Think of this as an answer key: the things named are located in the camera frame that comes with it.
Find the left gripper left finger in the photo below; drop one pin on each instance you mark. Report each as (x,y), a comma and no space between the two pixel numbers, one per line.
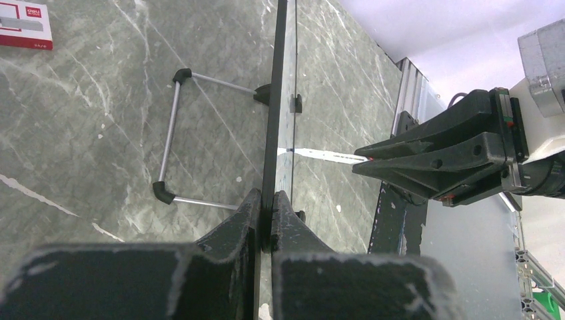
(215,277)

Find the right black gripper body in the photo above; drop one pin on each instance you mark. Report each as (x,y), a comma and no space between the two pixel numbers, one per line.
(544,177)

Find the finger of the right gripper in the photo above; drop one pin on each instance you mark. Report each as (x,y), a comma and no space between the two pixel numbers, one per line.
(466,171)
(473,114)

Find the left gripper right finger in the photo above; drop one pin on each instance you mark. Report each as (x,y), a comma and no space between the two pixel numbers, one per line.
(311,281)

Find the blue white marker pen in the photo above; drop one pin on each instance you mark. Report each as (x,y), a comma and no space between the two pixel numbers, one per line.
(331,156)

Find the white whiteboard black frame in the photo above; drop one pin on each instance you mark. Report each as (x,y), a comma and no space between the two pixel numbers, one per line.
(283,102)

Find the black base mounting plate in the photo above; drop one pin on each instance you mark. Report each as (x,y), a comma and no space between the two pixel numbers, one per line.
(399,218)

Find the red white small box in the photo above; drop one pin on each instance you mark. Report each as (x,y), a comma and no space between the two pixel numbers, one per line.
(25,25)

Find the black device on frame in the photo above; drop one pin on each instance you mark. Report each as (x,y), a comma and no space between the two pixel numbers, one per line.
(513,202)

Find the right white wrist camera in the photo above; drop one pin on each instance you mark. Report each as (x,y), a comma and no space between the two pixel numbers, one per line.
(541,92)

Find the green object near rail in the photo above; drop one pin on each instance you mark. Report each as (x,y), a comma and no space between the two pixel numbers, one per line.
(547,300)

